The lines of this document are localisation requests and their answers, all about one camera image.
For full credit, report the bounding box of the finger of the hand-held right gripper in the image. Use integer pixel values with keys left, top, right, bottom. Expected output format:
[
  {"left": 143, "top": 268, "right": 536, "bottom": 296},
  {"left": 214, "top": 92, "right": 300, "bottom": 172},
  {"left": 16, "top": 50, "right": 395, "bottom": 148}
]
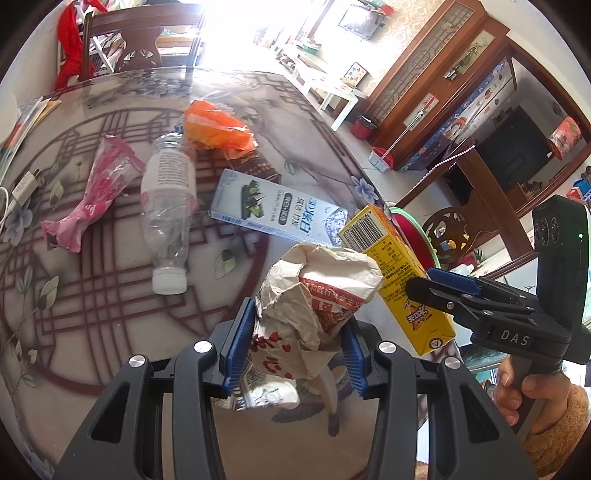
[
  {"left": 405, "top": 276, "right": 532, "bottom": 339},
  {"left": 426, "top": 268, "right": 539, "bottom": 315}
]

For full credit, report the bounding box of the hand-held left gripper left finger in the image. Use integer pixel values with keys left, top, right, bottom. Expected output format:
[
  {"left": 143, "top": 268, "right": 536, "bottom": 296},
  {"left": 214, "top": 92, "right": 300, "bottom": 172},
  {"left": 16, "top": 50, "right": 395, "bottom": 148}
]
[{"left": 52, "top": 296, "right": 257, "bottom": 480}]

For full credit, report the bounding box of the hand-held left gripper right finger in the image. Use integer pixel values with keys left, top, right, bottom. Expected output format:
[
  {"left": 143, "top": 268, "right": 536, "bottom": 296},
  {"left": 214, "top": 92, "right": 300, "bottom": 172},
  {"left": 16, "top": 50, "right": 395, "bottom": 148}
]
[{"left": 341, "top": 318, "right": 539, "bottom": 480}]

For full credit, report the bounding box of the yellow carton box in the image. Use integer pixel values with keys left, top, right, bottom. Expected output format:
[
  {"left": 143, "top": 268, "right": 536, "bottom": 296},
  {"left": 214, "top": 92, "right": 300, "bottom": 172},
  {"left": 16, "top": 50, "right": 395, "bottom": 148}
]
[{"left": 338, "top": 204, "right": 455, "bottom": 357}]

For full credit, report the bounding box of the red bin with green rim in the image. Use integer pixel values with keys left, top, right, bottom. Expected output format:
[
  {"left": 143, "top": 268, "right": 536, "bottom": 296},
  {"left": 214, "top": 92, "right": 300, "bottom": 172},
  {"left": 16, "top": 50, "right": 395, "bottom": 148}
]
[{"left": 388, "top": 207, "right": 451, "bottom": 273}]

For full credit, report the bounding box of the red white paper bag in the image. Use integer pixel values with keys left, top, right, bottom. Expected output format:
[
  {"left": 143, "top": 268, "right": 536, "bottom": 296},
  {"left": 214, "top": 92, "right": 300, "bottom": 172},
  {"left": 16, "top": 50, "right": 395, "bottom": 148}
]
[{"left": 252, "top": 242, "right": 384, "bottom": 379}]

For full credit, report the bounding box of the dark brown cigarette pack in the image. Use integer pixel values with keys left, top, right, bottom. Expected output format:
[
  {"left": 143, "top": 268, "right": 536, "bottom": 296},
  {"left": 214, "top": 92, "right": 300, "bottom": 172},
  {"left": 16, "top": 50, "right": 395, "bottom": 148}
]
[{"left": 228, "top": 150, "right": 283, "bottom": 183}]

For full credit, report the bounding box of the orange snack wrapper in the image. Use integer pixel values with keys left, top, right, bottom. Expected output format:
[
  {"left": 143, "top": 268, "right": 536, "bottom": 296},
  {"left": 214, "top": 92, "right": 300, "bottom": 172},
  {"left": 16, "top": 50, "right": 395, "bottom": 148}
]
[{"left": 184, "top": 100, "right": 256, "bottom": 160}]

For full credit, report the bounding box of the person's right forearm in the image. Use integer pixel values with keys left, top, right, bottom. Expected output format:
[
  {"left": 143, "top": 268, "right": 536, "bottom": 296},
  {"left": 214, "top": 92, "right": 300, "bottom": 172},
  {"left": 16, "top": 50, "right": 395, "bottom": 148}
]
[{"left": 522, "top": 385, "right": 591, "bottom": 478}]

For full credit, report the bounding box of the person's right hand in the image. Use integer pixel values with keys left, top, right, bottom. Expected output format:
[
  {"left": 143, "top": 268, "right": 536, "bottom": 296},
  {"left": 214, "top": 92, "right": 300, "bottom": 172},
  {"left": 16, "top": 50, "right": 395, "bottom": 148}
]
[{"left": 492, "top": 355, "right": 575, "bottom": 435}]

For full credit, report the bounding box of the carved wooden dining chair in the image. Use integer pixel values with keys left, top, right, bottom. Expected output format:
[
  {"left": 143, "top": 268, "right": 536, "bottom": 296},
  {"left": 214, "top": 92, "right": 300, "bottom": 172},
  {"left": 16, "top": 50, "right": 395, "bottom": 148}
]
[{"left": 394, "top": 141, "right": 541, "bottom": 278}]

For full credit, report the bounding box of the floral printed tablecloth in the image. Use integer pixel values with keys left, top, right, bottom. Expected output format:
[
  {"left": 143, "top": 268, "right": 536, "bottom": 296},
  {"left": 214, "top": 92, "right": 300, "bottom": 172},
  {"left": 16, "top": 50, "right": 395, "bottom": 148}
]
[{"left": 0, "top": 69, "right": 462, "bottom": 480}]

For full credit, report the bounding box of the blue white toothpaste box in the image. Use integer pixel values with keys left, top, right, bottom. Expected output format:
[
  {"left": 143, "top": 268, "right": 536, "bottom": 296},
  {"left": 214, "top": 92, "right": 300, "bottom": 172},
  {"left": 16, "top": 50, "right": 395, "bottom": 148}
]
[{"left": 209, "top": 168, "right": 349, "bottom": 245}]

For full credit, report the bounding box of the red dustpan with broom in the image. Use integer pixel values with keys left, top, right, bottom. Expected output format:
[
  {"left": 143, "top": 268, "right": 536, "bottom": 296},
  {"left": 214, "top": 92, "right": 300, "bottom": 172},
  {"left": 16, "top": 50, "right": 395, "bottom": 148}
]
[{"left": 368, "top": 111, "right": 423, "bottom": 172}]

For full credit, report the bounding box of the red hanging decoration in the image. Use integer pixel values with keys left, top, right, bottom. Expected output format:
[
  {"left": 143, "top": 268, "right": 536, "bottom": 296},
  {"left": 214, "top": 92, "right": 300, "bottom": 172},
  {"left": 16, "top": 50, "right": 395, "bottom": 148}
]
[{"left": 548, "top": 115, "right": 583, "bottom": 160}]

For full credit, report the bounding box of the cartoon door curtain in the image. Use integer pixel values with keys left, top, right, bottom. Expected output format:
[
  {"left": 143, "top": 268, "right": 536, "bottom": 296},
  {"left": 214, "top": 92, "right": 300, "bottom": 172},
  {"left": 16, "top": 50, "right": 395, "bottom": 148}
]
[{"left": 399, "top": 58, "right": 518, "bottom": 171}]

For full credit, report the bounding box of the clear plastic bottle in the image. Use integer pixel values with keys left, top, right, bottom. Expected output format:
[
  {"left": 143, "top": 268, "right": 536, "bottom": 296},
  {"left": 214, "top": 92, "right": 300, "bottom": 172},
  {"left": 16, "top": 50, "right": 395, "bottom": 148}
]
[{"left": 140, "top": 135, "right": 198, "bottom": 296}]

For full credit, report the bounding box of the small red waste bin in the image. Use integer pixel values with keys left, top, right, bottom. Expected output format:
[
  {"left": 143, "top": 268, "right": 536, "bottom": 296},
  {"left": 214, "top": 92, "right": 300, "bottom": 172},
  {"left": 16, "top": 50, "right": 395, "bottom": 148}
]
[{"left": 351, "top": 115, "right": 377, "bottom": 140}]

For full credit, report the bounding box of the pink plastic wrapper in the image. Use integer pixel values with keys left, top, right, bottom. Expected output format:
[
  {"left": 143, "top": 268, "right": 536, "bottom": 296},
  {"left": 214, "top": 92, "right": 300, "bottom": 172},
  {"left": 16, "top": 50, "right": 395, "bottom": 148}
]
[{"left": 41, "top": 135, "right": 147, "bottom": 254}]

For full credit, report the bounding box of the white coffee table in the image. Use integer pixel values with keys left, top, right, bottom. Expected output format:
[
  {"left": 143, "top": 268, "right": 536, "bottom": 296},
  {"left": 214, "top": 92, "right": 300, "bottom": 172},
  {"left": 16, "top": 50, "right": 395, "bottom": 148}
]
[{"left": 295, "top": 60, "right": 370, "bottom": 132}]

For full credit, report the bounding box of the low television cabinet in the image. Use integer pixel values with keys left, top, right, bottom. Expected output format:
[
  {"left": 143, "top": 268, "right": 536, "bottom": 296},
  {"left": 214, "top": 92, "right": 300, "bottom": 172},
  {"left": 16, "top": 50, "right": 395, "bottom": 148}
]
[{"left": 277, "top": 41, "right": 333, "bottom": 75}]

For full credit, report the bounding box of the stack of books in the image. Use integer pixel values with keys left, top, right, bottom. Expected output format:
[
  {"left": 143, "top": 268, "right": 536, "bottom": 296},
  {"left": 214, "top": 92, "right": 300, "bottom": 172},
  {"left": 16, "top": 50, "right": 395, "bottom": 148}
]
[{"left": 0, "top": 97, "right": 61, "bottom": 158}]

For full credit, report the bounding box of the white bead string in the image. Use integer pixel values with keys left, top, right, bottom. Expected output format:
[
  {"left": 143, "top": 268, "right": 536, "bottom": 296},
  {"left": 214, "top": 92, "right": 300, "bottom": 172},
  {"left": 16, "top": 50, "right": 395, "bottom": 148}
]
[{"left": 409, "top": 144, "right": 476, "bottom": 190}]

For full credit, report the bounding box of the hanging wall scroll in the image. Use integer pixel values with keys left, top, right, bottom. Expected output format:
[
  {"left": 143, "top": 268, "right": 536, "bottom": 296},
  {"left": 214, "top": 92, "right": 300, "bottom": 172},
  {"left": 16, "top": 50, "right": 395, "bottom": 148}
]
[{"left": 445, "top": 30, "right": 497, "bottom": 79}]

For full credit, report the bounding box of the white charger with cable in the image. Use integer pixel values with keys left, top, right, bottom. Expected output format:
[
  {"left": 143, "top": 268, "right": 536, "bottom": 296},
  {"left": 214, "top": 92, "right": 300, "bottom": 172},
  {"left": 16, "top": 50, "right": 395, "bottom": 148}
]
[{"left": 0, "top": 170, "right": 43, "bottom": 232}]

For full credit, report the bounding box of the wall television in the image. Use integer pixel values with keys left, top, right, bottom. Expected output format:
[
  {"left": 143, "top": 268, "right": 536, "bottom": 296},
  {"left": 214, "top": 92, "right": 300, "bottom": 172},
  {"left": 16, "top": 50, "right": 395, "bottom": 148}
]
[{"left": 338, "top": 4, "right": 377, "bottom": 40}]

